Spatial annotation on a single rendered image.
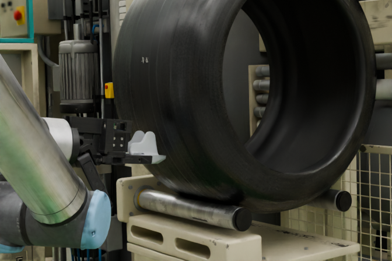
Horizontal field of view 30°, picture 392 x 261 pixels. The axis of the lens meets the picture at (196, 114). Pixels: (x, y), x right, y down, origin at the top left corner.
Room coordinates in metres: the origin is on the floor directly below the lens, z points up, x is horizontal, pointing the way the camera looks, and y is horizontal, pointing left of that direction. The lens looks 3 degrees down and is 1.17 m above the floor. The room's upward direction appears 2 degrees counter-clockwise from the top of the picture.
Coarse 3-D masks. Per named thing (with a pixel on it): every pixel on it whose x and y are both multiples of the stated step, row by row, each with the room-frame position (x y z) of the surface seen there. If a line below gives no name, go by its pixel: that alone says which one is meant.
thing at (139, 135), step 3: (135, 132) 1.37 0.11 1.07; (138, 132) 1.37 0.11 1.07; (141, 132) 1.38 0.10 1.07; (135, 135) 1.37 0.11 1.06; (138, 135) 1.37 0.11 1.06; (141, 135) 1.38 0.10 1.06; (144, 135) 1.38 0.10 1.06; (132, 138) 1.36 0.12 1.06; (135, 138) 1.37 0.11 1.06; (138, 138) 1.37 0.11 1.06; (141, 138) 1.37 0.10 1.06; (129, 141) 1.36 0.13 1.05; (132, 141) 1.36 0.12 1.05; (135, 141) 1.37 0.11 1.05; (138, 141) 1.37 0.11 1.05; (129, 144) 1.36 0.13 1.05; (126, 153) 1.35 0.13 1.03; (135, 153) 1.36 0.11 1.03; (138, 153) 1.37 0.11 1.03; (141, 153) 1.37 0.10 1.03
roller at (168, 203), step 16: (144, 192) 1.61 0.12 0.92; (160, 192) 1.58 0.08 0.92; (144, 208) 1.62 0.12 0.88; (160, 208) 1.55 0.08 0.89; (176, 208) 1.50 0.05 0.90; (192, 208) 1.46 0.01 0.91; (208, 208) 1.42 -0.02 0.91; (224, 208) 1.39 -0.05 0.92; (240, 208) 1.37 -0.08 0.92; (224, 224) 1.38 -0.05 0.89; (240, 224) 1.36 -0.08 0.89
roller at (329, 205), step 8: (328, 192) 1.55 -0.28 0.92; (336, 192) 1.53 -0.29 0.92; (344, 192) 1.53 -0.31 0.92; (320, 200) 1.56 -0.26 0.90; (328, 200) 1.54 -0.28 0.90; (336, 200) 1.52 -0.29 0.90; (344, 200) 1.52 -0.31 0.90; (328, 208) 1.55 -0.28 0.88; (336, 208) 1.53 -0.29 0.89; (344, 208) 1.52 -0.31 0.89
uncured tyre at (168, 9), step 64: (192, 0) 1.33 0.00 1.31; (256, 0) 1.73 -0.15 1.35; (320, 0) 1.66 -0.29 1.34; (128, 64) 1.42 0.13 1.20; (192, 64) 1.30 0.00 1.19; (320, 64) 1.74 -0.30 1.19; (192, 128) 1.31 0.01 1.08; (320, 128) 1.70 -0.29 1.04; (192, 192) 1.45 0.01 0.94; (256, 192) 1.38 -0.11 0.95; (320, 192) 1.50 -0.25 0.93
